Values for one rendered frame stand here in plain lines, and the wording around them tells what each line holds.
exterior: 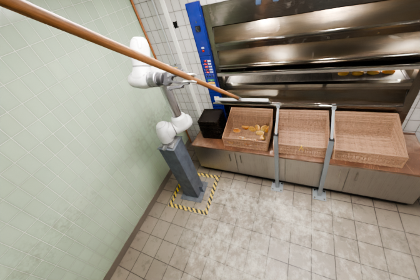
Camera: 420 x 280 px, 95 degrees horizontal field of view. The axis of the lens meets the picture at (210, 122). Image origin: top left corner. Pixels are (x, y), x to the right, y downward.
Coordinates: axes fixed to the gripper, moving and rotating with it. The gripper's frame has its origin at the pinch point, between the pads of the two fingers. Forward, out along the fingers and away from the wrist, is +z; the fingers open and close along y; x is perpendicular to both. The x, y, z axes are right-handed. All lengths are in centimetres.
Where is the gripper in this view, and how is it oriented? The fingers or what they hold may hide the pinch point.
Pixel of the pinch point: (189, 78)
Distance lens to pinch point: 105.9
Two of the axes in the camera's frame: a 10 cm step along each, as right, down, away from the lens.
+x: -4.0, 0.0, -9.2
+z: 9.1, 0.6, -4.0
